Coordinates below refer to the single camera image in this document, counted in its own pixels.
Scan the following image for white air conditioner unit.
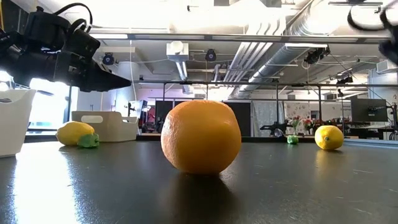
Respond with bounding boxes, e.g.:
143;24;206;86
376;57;398;75

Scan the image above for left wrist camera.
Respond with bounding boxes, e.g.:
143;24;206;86
63;27;101;62

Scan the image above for large white plastic basket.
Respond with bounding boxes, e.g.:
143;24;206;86
0;89;37;158

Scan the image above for flowers in vase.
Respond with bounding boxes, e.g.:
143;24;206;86
303;117;315;136
287;115;302;136

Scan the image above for small white plastic basket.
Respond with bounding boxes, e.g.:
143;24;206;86
71;111;140;143

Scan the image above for white ceiling box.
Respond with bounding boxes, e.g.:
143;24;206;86
166;40;190;62

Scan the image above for black partition panel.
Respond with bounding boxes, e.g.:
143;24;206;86
155;100;252;138

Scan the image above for black clamp stand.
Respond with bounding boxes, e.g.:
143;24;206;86
260;123;289;138

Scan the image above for grey overhead beam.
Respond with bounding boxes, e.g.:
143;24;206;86
90;28;398;44

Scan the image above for black ceiling spotlight cluster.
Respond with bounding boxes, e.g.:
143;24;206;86
304;46;331;65

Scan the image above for dark background monitor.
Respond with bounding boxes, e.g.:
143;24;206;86
351;98;389;123

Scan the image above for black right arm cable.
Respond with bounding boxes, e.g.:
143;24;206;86
347;4;387;32

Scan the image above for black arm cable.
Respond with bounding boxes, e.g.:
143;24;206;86
54;2;94;34
347;4;387;32

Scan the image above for black metal rack frame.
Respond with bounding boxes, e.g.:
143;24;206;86
133;80;398;138

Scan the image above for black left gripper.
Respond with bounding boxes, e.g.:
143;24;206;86
12;51;132;93

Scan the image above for yellow lemon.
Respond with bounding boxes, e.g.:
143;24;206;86
55;121;96;147
314;124;345;151

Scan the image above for ceiling light bar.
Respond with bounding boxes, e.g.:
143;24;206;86
328;0;384;14

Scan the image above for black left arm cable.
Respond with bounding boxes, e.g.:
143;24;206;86
54;2;94;34

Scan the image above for white patterned curtain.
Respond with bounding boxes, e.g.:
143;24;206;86
252;100;321;138

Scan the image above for orange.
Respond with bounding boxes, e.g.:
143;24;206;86
160;99;243;175

